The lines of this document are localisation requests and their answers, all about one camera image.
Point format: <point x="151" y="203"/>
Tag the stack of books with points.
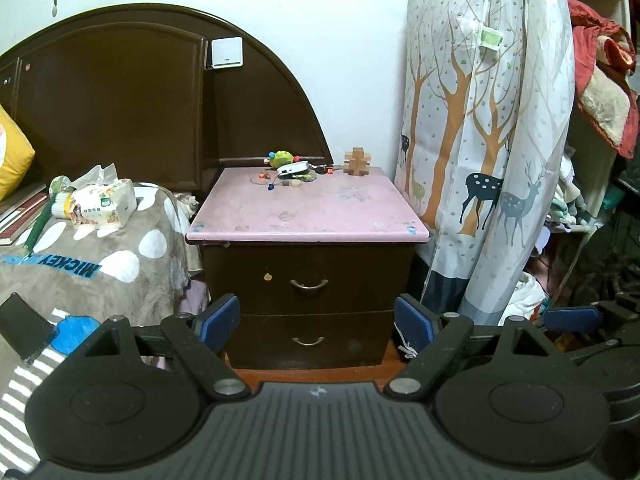
<point x="25" y="199"/>

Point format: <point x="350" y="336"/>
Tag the dark plain drawer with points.
<point x="350" y="340"/>

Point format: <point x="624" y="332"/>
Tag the wooden interlocking puzzle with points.
<point x="357" y="161"/>

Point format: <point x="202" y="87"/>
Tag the black smartphone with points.
<point x="25" y="327"/>

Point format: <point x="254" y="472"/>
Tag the grey printed blanket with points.
<point x="125" y="232"/>

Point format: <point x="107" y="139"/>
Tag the red and black trinket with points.
<point x="322" y="170"/>

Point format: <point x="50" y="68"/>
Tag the cotton swab container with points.
<point x="60" y="200"/>

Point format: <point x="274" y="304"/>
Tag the dark hardcover book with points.
<point x="20" y="227"/>

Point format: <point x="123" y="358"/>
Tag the small white device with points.
<point x="292" y="170"/>

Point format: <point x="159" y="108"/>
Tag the white cloth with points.
<point x="525" y="300"/>

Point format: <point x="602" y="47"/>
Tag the dark wooden headboard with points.
<point x="125" y="100"/>

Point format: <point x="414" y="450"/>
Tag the red fleece blanket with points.
<point x="605" y="95"/>

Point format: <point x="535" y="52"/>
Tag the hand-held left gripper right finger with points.
<point x="415" y="324"/>

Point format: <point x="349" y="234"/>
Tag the green stick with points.
<point x="39" y="227"/>

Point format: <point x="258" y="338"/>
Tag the soft tissue pack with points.
<point x="102" y="205"/>

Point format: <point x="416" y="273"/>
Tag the yellow pillow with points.
<point x="12" y="155"/>

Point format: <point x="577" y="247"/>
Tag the dark wooden nightstand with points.
<point x="240" y="260"/>

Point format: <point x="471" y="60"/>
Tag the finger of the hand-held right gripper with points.
<point x="570" y="318"/>

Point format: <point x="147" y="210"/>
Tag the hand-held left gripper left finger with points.
<point x="220" y="321"/>

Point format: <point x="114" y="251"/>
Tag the lavender bed sheet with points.
<point x="194" y="300"/>

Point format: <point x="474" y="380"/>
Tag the white wall switch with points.
<point x="226" y="53"/>

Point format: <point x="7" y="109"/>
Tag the pile of clothes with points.
<point x="570" y="200"/>

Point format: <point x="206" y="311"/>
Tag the green toy turtle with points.
<point x="282" y="156"/>

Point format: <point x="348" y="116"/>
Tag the deer print wardrobe cover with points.
<point x="480" y="135"/>

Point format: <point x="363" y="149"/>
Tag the small dark trinket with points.
<point x="308" y="178"/>

